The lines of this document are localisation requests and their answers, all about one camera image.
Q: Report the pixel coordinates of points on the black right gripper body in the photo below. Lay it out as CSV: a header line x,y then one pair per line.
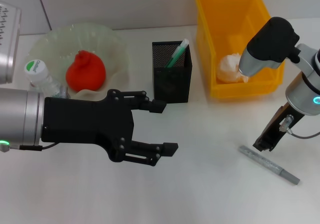
x,y
280,121

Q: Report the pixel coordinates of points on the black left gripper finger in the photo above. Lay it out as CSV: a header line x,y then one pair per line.
x,y
156,106
168,149

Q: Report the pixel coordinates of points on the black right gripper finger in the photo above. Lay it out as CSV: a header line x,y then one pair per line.
x,y
263,145

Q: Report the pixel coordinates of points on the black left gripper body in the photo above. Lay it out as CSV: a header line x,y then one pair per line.
x,y
82,121

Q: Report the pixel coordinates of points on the grey marker pen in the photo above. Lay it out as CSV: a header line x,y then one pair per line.
x,y
270,164

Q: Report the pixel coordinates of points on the red-orange fruit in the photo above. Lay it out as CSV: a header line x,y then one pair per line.
x,y
85,74

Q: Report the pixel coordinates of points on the light green pen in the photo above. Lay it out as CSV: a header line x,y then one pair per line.
x,y
178,52

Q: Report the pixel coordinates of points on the clear water bottle green label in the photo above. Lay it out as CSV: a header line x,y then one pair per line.
x,y
40,76

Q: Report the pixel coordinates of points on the white paper ball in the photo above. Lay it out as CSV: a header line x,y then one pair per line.
x,y
228,67

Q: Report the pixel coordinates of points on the black mesh pen holder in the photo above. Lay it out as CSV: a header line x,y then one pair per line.
x,y
172,89

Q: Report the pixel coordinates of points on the translucent green wavy fruit bowl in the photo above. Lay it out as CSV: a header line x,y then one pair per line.
x,y
107,46

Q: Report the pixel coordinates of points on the silver connector plug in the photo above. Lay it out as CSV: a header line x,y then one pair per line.
x,y
285,122
64,92

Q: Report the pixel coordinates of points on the yellow plastic storage bin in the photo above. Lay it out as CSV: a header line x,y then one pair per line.
x,y
225,21

